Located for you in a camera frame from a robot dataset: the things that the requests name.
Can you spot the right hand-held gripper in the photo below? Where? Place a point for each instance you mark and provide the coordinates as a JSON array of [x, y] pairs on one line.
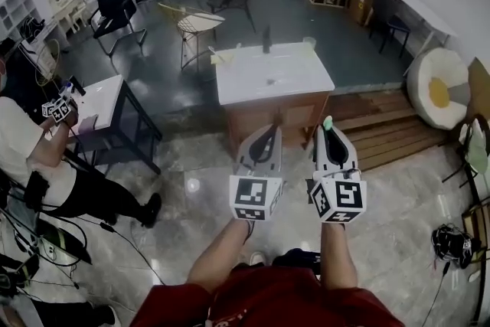
[[346, 195]]

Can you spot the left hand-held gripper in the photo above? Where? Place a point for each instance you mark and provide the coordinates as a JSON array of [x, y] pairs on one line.
[[247, 191]]

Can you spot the person's right forearm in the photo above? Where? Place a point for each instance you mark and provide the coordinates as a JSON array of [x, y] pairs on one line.
[[338, 256]]

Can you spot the person's left forearm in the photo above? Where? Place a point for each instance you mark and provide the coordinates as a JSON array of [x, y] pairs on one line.
[[214, 256]]

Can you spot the wooden plank platform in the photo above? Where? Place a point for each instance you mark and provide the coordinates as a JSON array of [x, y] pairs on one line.
[[386, 126]]

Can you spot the white-topped wooden sink cabinet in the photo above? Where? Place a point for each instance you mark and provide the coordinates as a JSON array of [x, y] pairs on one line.
[[291, 69]]

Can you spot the yellow sponge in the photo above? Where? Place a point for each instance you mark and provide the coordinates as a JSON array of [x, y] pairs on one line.
[[226, 56]]

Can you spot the person's white shoe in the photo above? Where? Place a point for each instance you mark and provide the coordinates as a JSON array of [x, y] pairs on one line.
[[257, 258]]

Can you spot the person's black trousers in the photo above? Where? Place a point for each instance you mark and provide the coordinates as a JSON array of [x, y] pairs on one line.
[[296, 260]]

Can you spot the white egg-shaped beanbag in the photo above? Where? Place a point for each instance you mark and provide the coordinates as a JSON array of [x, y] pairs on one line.
[[440, 88]]

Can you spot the white green fabric flower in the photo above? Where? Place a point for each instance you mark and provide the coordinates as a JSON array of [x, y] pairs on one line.
[[476, 149]]

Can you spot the dark desk chair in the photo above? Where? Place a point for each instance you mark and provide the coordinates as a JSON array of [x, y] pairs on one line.
[[384, 15]]

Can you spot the cardboard box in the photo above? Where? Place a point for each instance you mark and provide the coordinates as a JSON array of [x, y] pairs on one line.
[[360, 5]]

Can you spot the person's red shirt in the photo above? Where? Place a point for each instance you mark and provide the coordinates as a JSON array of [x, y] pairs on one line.
[[268, 302]]

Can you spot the brown cardboard sheet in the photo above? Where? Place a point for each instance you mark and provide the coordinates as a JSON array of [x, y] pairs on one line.
[[480, 88]]

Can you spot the white long desk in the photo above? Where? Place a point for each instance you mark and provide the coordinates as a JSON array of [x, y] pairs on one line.
[[417, 9]]

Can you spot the white cubby shelf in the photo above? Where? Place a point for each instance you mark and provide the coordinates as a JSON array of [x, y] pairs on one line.
[[17, 9]]

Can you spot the wooden frame shelf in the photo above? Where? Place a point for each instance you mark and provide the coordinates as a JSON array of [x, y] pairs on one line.
[[478, 226]]

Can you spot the white sink cabinet black frame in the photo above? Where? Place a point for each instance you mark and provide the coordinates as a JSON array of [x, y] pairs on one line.
[[103, 95]]

